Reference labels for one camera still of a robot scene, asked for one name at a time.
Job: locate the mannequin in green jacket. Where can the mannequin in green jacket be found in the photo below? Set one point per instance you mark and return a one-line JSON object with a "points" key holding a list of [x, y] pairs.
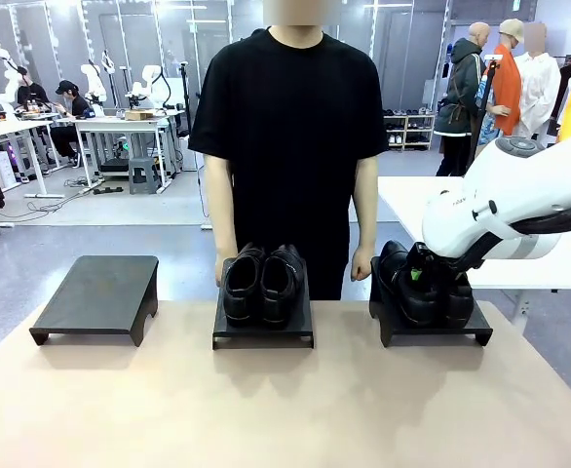
{"points": [[461, 88]]}

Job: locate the white shoe rack with shoes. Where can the white shoe rack with shoes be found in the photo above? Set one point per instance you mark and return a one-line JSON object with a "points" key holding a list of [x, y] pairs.
{"points": [[409, 130]]}

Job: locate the mannequin in orange top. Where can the mannequin in orange top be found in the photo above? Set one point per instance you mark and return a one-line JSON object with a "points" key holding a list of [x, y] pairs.
{"points": [[505, 97]]}

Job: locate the person's left forearm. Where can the person's left forearm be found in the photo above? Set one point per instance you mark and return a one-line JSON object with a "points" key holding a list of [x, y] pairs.
{"points": [[367, 205]]}

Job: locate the person's left hand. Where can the person's left hand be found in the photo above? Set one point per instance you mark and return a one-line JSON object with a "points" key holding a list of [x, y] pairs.
{"points": [[362, 263]]}

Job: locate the person in black t-shirt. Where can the person in black t-shirt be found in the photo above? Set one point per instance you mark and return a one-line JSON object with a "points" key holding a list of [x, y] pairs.
{"points": [[290, 122]]}

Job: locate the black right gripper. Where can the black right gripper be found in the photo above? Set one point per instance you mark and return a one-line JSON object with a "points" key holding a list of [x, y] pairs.
{"points": [[436, 263]]}

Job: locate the black tripod pole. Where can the black tripod pole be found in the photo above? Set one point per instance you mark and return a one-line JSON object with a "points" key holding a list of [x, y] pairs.
{"points": [[483, 107]]}

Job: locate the person in white shirt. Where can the person in white shirt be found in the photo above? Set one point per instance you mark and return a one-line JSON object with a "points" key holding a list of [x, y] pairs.
{"points": [[539, 92]]}

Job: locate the black leather dress shoe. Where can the black leather dress shoe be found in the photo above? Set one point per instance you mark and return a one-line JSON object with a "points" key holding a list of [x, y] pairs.
{"points": [[285, 287], [244, 287]]}

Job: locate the grey plastic stool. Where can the grey plastic stool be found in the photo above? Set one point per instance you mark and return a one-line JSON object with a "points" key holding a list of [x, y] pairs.
{"points": [[145, 175]]}

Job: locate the white desk with clutter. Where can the white desk with clutter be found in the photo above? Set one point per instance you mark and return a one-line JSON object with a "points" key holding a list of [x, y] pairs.
{"points": [[17, 129]]}

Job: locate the cardboard box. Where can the cardboard box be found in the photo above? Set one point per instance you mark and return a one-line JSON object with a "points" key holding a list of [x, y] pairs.
{"points": [[139, 115]]}

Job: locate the white workshop desk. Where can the white workshop desk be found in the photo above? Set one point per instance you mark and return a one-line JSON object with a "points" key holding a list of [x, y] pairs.
{"points": [[125, 127]]}

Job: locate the background person in black shirt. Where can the background person in black shirt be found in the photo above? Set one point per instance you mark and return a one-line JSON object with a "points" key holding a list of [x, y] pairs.
{"points": [[32, 92]]}

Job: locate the large white side table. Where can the large white side table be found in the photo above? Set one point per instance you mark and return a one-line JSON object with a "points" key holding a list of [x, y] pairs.
{"points": [[402, 205]]}

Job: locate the person's right hand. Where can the person's right hand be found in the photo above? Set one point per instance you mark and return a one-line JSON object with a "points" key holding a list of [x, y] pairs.
{"points": [[223, 265]]}

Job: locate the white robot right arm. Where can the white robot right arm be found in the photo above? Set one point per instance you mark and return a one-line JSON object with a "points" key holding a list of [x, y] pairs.
{"points": [[509, 195]]}

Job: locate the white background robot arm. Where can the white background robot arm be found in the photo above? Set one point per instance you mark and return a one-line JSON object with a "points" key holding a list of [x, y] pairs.
{"points": [[149, 83]]}

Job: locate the person's right forearm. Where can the person's right forearm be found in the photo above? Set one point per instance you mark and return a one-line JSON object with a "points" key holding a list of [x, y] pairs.
{"points": [[219, 205]]}

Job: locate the black metal shoe stand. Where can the black metal shoe stand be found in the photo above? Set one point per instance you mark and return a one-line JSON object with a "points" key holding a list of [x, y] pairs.
{"points": [[436, 335], [95, 297], [266, 337]]}

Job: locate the seated person with black cap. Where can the seated person with black cap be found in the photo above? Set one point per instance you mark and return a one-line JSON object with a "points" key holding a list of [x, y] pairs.
{"points": [[71, 122]]}

